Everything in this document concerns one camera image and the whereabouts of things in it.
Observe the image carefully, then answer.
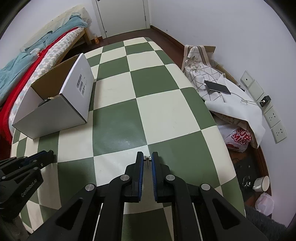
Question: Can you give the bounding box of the small bottle on floor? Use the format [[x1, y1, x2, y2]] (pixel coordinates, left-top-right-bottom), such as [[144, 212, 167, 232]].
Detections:
[[93, 34, 99, 44]]

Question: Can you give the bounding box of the black jewelry piece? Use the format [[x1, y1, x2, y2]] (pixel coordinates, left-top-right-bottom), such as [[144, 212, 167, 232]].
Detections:
[[38, 98, 53, 107]]

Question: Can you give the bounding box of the white patterned cloth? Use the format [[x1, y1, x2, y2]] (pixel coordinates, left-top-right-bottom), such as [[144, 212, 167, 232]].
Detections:
[[181, 45, 265, 152]]

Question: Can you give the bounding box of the light blue blanket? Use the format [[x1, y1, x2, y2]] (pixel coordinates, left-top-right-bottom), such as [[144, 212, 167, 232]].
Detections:
[[1, 13, 88, 103]]

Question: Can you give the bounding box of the white crumpled bag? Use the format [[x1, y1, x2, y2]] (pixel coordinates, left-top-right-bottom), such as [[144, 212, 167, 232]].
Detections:
[[255, 192, 274, 216]]

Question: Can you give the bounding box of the white cardboard box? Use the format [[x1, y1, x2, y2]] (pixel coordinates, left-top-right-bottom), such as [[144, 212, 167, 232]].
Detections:
[[13, 53, 94, 139]]

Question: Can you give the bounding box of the black charger plug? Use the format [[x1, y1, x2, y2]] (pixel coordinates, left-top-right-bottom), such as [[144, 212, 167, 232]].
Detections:
[[259, 95, 271, 108]]

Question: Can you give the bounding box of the argyle patterned mattress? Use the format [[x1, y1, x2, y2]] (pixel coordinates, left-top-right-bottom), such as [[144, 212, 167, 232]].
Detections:
[[4, 27, 85, 136]]

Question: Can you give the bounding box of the white door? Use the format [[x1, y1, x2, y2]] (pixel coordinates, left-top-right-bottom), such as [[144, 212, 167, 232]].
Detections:
[[92, 0, 150, 39]]

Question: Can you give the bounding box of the black smartphone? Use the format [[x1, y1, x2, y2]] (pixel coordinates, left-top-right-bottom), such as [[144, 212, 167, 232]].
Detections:
[[204, 80, 231, 95]]

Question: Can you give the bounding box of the white charging cable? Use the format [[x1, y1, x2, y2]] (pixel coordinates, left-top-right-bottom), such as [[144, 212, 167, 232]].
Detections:
[[204, 83, 262, 106]]

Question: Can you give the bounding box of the green white checkered table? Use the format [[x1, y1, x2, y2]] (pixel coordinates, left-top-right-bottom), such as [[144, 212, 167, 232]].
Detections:
[[11, 37, 245, 232]]

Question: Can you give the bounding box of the small silver stud earring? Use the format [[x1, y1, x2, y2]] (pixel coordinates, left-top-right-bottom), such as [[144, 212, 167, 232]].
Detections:
[[144, 156, 152, 168]]

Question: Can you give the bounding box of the white ceramic cup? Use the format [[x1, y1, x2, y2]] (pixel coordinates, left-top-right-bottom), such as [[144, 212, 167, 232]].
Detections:
[[252, 176, 270, 192]]

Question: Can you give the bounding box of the red blanket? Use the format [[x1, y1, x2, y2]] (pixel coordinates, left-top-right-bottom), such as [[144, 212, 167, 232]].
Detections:
[[1, 27, 84, 160]]

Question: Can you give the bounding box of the white red plastic bag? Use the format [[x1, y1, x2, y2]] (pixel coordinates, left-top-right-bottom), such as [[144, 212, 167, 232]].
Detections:
[[218, 124, 251, 153]]

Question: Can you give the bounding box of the white wall socket strip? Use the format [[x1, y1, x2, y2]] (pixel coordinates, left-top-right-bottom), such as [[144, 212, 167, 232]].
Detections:
[[240, 70, 287, 143]]

